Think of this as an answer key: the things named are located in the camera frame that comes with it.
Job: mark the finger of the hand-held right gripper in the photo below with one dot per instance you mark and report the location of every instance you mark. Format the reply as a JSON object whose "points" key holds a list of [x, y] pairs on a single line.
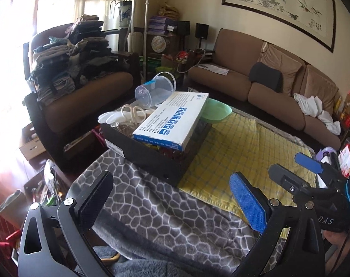
{"points": [[309, 161], [287, 179]]}

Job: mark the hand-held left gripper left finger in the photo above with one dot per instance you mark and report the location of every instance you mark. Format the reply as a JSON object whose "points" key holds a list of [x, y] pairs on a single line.
{"points": [[94, 199]]}

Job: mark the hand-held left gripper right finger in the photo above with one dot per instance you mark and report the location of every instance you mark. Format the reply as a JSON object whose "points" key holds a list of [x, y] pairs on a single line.
{"points": [[247, 202]]}

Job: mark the white cloth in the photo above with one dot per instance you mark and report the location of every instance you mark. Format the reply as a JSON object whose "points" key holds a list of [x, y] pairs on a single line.
{"points": [[307, 104]]}

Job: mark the black storage box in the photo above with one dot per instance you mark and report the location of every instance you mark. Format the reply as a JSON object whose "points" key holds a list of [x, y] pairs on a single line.
{"points": [[151, 164]]}

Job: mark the blue white cardboard box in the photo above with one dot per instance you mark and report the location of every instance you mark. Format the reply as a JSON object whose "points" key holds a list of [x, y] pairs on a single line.
{"points": [[175, 115]]}

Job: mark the person's right forearm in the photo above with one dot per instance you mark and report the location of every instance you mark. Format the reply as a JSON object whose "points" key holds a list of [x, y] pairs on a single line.
{"points": [[336, 241]]}

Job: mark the purple white plastic device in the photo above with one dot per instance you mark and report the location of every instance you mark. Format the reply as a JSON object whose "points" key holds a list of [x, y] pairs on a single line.
{"points": [[326, 153]]}

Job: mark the red white packets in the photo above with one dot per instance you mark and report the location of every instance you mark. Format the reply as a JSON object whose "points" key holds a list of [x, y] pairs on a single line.
{"points": [[346, 158]]}

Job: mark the yellow checkered cloth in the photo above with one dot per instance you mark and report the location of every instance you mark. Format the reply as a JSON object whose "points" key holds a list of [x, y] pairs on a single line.
{"points": [[241, 147]]}

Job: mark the grey patterned blanket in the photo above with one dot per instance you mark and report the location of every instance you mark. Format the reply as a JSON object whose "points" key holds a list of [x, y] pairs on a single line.
{"points": [[163, 207]]}

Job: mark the open cardboard box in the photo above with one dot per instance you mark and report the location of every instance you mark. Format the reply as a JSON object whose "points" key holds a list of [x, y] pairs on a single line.
{"points": [[30, 145]]}

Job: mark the grey metal bin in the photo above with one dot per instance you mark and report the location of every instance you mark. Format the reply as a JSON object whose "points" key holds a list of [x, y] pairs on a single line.
{"points": [[10, 206]]}

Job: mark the white plastic spoon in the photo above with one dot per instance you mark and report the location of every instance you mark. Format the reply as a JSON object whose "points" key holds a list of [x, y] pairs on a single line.
{"points": [[111, 117]]}

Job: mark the grey blue fleece blanket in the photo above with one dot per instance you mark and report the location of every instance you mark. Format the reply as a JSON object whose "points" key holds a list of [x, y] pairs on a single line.
{"points": [[151, 268]]}

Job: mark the green bowl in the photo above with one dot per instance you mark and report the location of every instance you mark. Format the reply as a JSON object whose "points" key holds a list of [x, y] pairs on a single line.
{"points": [[218, 111]]}

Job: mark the dark grey cushion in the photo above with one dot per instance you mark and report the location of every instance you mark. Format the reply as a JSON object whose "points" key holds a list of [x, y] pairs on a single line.
{"points": [[265, 76]]}

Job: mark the brown wooden armchair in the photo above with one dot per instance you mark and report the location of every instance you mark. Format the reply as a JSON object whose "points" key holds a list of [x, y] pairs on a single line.
{"points": [[85, 101]]}

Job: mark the beige sofa pillow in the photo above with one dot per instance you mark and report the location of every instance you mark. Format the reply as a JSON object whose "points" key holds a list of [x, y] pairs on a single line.
{"points": [[284, 60]]}

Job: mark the brown fabric sofa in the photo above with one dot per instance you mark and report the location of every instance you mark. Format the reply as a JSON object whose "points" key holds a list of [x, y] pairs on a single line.
{"points": [[235, 86]]}

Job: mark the clear plastic container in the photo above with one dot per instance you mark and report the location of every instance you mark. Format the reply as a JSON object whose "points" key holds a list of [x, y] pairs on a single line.
{"points": [[154, 92]]}

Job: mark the white papers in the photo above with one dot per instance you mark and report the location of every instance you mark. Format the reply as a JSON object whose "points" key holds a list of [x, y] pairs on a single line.
{"points": [[213, 68]]}

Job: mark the pile of folded clothes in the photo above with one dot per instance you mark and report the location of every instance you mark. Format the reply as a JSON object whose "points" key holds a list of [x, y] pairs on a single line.
{"points": [[62, 63]]}

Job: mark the red white snack bag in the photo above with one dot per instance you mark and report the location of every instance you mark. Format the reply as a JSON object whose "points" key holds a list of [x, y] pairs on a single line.
{"points": [[183, 56]]}

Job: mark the dark wooden side table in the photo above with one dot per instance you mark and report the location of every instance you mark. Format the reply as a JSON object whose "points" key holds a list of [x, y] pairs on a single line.
{"points": [[118, 33]]}

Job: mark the round decorated tin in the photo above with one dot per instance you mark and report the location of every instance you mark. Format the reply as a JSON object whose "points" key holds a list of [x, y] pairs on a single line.
{"points": [[158, 43]]}

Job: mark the black speaker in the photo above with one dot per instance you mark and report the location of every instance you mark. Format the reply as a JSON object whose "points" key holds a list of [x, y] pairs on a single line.
{"points": [[183, 28], [202, 31]]}

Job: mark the brown cardboard box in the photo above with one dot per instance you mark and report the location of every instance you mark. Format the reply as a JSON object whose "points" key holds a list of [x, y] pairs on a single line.
{"points": [[172, 43]]}

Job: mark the stack of purple boxes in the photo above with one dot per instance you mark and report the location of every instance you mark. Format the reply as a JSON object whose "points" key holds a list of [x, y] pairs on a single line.
{"points": [[159, 24]]}

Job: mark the white garment steamer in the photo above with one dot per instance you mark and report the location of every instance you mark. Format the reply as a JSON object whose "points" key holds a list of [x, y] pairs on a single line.
{"points": [[146, 20]]}

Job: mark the orchid in blue white pot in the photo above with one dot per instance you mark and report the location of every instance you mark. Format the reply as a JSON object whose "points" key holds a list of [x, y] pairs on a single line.
{"points": [[125, 14]]}

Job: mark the tan crumpled bag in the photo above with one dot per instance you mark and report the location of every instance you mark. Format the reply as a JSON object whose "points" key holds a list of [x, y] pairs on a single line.
{"points": [[169, 11]]}

